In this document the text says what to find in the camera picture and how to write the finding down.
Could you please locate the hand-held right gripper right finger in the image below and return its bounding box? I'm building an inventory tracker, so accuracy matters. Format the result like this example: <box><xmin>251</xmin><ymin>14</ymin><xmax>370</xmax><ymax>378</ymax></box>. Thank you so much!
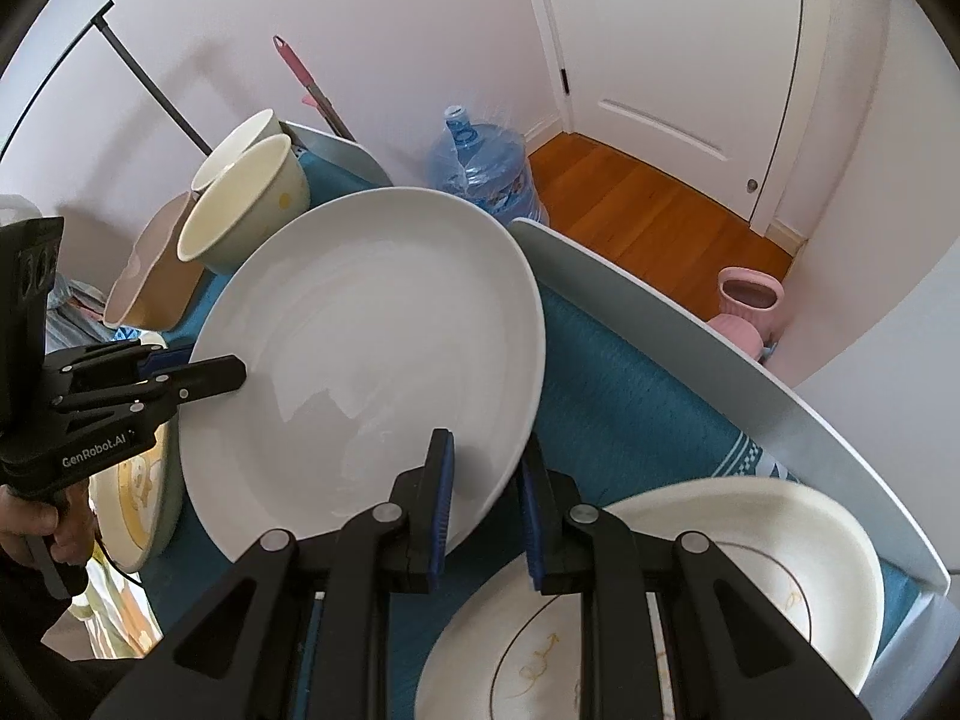
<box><xmin>520</xmin><ymin>435</ymin><xmax>875</xmax><ymax>720</ymax></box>

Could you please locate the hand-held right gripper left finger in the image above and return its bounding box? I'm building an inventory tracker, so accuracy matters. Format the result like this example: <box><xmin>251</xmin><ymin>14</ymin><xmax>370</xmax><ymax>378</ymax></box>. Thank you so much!
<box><xmin>90</xmin><ymin>427</ymin><xmax>457</xmax><ymax>720</ymax></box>

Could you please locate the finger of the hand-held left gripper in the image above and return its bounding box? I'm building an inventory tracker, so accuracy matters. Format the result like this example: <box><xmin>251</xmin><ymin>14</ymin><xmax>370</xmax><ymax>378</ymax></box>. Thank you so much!
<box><xmin>49</xmin><ymin>355</ymin><xmax>248</xmax><ymax>437</ymax></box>
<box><xmin>43</xmin><ymin>341</ymin><xmax>196</xmax><ymax>400</ymax></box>

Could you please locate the tan bowl with handles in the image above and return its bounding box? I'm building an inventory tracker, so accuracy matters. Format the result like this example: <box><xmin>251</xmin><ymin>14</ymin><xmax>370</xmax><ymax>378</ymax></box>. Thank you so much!
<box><xmin>103</xmin><ymin>191</ymin><xmax>207</xmax><ymax>331</ymax></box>

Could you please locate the large white plate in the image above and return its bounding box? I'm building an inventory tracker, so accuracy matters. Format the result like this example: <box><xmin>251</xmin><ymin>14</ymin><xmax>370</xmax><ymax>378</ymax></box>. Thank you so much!
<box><xmin>178</xmin><ymin>186</ymin><xmax>547</xmax><ymax>565</ymax></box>

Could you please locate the cream bowl with yellow print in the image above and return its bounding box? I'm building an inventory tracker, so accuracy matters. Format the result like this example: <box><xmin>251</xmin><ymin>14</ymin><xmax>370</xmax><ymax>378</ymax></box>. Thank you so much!
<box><xmin>177</xmin><ymin>135</ymin><xmax>311</xmax><ymax>276</ymax></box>

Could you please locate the plain cream bowl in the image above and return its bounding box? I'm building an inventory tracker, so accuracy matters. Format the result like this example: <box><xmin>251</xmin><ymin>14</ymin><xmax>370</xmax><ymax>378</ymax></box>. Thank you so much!
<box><xmin>190</xmin><ymin>109</ymin><xmax>282</xmax><ymax>196</ymax></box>

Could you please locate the person's left forearm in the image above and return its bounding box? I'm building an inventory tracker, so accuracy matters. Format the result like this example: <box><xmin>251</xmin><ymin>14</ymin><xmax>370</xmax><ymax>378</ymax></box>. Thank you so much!
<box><xmin>0</xmin><ymin>555</ymin><xmax>140</xmax><ymax>720</ymax></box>

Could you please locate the person's left hand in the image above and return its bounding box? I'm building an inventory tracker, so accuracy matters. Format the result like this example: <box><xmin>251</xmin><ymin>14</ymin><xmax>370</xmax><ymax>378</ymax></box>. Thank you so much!
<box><xmin>0</xmin><ymin>478</ymin><xmax>97</xmax><ymax>575</ymax></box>

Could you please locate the grey plastic bag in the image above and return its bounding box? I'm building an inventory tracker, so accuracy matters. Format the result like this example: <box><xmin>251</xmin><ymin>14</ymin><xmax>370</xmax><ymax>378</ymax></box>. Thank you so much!
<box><xmin>45</xmin><ymin>277</ymin><xmax>110</xmax><ymax>350</ymax></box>

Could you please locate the cream plate with duck print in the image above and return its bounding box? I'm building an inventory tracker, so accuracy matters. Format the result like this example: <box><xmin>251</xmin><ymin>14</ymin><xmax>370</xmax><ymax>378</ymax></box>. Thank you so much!
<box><xmin>88</xmin><ymin>420</ymin><xmax>185</xmax><ymax>575</ymax></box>

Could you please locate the flat cream plate gold line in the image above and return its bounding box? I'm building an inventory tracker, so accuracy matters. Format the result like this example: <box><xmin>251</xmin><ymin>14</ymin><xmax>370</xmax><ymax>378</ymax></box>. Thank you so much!
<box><xmin>415</xmin><ymin>551</ymin><xmax>751</xmax><ymax>720</ymax></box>

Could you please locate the teal patterned tablecloth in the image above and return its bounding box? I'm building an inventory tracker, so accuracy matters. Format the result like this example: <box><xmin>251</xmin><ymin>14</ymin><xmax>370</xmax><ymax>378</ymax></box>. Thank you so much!
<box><xmin>139</xmin><ymin>142</ymin><xmax>920</xmax><ymax>720</ymax></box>

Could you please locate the deep cream plate gold line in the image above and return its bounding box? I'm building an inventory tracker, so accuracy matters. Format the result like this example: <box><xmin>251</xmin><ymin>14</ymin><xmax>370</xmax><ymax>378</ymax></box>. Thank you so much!
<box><xmin>600</xmin><ymin>476</ymin><xmax>886</xmax><ymax>698</ymax></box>

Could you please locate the black clothes rack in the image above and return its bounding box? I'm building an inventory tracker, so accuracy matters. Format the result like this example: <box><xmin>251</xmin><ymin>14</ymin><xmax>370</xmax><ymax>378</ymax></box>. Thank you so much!
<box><xmin>0</xmin><ymin>0</ymin><xmax>215</xmax><ymax>166</ymax></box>

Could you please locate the blue water jug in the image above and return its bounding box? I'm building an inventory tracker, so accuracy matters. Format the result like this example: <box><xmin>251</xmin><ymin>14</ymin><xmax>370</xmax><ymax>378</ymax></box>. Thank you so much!
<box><xmin>426</xmin><ymin>105</ymin><xmax>551</xmax><ymax>227</ymax></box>

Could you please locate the white door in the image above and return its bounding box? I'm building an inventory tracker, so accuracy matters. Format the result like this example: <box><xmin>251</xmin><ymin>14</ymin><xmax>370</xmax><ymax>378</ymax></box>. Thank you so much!
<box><xmin>517</xmin><ymin>0</ymin><xmax>807</xmax><ymax>237</ymax></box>

